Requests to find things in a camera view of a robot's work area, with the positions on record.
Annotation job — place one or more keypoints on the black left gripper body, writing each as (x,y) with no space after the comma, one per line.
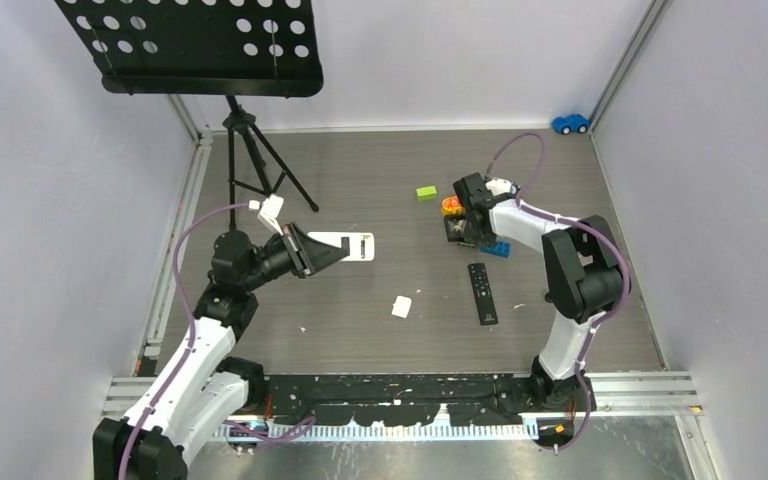
(293,266)

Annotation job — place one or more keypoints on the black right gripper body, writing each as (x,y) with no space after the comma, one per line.
(478,237)

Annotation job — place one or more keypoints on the red and white remote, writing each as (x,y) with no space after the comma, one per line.
(359,245)

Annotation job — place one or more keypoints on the black remote control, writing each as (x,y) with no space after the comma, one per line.
(483,297)

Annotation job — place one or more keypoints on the white remote battery cover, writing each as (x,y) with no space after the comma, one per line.
(401,307)

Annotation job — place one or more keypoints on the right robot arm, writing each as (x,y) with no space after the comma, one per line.
(587,276)

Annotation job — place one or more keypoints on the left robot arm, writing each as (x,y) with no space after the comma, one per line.
(202,384)

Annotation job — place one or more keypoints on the blue flat brick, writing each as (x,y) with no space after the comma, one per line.
(500,249)

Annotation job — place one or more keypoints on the orange yellow toy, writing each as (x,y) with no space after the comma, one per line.
(452,206)

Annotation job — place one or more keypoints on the lime green block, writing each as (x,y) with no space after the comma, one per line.
(426,193)

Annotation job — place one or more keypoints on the blue toy car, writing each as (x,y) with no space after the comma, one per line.
(574,123)

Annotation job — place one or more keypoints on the black tripod music stand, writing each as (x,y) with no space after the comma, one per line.
(215,48)

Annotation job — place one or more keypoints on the black square frame box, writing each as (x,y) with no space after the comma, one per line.
(454,230)

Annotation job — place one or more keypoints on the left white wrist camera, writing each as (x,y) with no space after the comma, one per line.
(268,211)

